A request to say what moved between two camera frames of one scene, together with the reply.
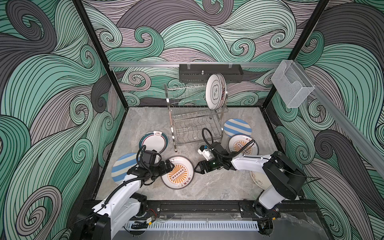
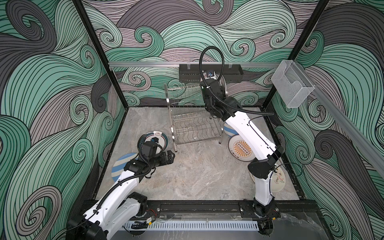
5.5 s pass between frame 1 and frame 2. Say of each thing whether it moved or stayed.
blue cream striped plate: stayed
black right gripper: moved
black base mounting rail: stayed
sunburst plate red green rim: stayed
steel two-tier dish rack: stayed
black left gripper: moved
